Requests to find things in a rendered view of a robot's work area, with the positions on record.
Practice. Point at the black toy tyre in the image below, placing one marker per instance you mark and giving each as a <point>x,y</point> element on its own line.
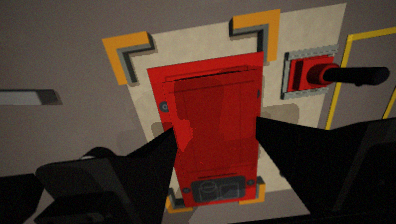
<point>97,152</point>

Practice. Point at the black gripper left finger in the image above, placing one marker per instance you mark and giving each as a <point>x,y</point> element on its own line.
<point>141,179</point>

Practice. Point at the yellow rectangular outline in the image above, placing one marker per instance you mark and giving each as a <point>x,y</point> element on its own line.
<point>344,63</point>

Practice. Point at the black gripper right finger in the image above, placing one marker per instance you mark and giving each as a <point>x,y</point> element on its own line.
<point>320,165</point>

